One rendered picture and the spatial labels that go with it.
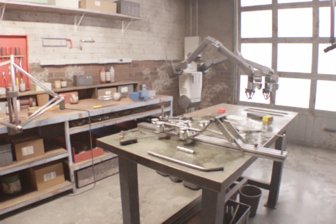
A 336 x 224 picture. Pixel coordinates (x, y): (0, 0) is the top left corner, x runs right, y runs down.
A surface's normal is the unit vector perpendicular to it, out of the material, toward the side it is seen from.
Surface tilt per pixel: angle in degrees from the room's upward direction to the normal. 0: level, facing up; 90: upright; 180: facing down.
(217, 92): 90
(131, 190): 90
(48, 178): 90
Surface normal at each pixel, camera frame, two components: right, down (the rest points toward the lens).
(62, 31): 0.77, 0.10
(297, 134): -0.64, 0.11
